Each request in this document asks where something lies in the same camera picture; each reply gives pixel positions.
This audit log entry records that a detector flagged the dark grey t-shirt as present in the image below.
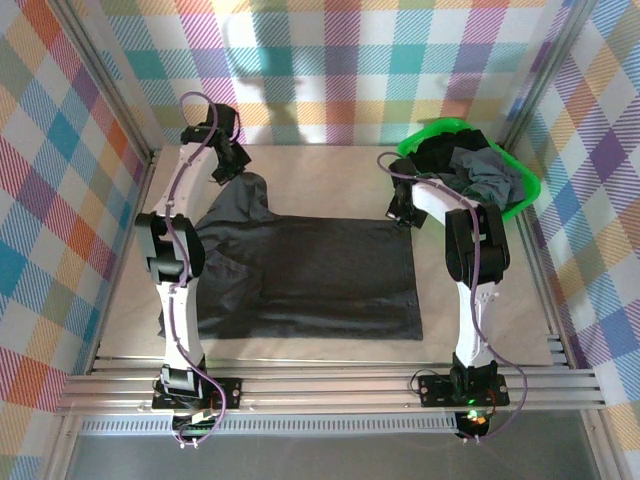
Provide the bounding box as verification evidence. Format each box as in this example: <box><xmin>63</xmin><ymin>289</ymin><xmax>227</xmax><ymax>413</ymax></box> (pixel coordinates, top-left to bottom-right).
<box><xmin>158</xmin><ymin>172</ymin><xmax>425</xmax><ymax>342</ymax></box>

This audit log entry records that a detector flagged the black t-shirt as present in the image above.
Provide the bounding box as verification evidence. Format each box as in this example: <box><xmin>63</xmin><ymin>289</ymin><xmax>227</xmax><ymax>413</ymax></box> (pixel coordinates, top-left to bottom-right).
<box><xmin>409</xmin><ymin>128</ymin><xmax>491</xmax><ymax>177</ymax></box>

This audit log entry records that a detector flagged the dark green t-shirt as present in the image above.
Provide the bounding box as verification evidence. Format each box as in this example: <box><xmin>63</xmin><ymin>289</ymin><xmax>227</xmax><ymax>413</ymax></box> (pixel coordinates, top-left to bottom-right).
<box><xmin>439</xmin><ymin>172</ymin><xmax>501</xmax><ymax>205</ymax></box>

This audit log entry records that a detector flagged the blue-grey t-shirt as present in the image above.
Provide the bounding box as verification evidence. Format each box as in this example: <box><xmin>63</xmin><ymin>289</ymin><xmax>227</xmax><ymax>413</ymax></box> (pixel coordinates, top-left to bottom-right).
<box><xmin>447</xmin><ymin>147</ymin><xmax>529</xmax><ymax>206</ymax></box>

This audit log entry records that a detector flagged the green plastic basket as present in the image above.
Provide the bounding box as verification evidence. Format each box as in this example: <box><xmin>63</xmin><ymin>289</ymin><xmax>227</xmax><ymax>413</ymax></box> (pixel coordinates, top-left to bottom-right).
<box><xmin>396</xmin><ymin>117</ymin><xmax>543</xmax><ymax>224</ymax></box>

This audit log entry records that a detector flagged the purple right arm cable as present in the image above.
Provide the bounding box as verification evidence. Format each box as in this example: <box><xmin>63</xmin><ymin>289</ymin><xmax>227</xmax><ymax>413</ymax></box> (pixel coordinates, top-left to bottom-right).
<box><xmin>377</xmin><ymin>152</ymin><xmax>529</xmax><ymax>444</ymax></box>

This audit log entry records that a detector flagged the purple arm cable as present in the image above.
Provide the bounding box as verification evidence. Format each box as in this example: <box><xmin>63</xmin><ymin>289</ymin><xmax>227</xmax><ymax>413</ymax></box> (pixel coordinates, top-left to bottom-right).
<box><xmin>164</xmin><ymin>92</ymin><xmax>227</xmax><ymax>446</ymax></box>
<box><xmin>377</xmin><ymin>152</ymin><xmax>529</xmax><ymax>444</ymax></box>

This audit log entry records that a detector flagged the aluminium frame post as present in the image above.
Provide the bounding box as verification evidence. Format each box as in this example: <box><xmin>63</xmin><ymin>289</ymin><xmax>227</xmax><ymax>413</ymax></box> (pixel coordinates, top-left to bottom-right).
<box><xmin>499</xmin><ymin>0</ymin><xmax>599</xmax><ymax>151</ymax></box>
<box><xmin>49</xmin><ymin>0</ymin><xmax>162</xmax><ymax>169</ymax></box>

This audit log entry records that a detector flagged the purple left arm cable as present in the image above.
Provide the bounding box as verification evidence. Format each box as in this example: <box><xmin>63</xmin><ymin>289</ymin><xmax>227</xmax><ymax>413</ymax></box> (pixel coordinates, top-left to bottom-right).
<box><xmin>164</xmin><ymin>92</ymin><xmax>227</xmax><ymax>446</ymax></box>

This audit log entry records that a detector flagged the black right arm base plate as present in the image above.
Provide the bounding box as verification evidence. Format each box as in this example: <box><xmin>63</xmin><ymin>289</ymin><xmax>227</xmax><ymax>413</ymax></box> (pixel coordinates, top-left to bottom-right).
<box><xmin>417</xmin><ymin>372</ymin><xmax>511</xmax><ymax>407</ymax></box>

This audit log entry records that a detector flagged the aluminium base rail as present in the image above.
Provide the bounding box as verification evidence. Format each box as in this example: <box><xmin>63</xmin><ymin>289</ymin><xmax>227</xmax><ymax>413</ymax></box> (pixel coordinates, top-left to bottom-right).
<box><xmin>57</xmin><ymin>354</ymin><xmax>606</xmax><ymax>416</ymax></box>

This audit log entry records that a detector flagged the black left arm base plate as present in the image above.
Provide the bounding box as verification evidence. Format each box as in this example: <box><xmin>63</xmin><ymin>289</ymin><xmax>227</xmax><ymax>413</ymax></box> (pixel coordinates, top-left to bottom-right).
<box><xmin>152</xmin><ymin>377</ymin><xmax>244</xmax><ymax>411</ymax></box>

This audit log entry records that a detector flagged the grey slotted cable duct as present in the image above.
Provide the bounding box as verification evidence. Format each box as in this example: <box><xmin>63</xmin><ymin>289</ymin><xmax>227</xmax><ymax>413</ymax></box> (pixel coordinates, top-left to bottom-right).
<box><xmin>79</xmin><ymin>417</ymin><xmax>461</xmax><ymax>435</ymax></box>

